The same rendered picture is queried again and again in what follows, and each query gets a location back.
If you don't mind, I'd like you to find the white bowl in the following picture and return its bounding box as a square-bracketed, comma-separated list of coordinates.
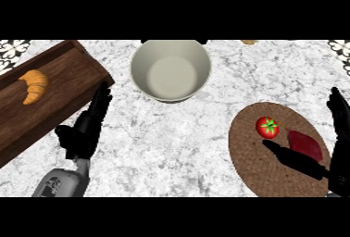
[130, 39, 213, 103]

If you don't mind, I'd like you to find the brown wooden cutting board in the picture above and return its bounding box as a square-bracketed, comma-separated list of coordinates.
[0, 39, 117, 169]

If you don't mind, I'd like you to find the golden croissant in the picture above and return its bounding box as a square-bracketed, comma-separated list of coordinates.
[17, 69, 51, 106]

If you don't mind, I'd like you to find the red tomato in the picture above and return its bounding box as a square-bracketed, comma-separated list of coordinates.
[254, 116, 283, 140]

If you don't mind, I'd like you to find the brown round woven placemat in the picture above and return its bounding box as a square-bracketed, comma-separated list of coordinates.
[228, 101, 333, 198]

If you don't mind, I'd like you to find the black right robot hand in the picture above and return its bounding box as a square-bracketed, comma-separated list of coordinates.
[262, 86, 350, 197]

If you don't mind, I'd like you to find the dark red sweet potato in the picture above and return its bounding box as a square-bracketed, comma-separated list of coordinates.
[286, 128, 324, 164]

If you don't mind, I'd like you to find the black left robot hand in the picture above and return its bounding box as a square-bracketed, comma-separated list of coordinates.
[54, 81, 114, 161]

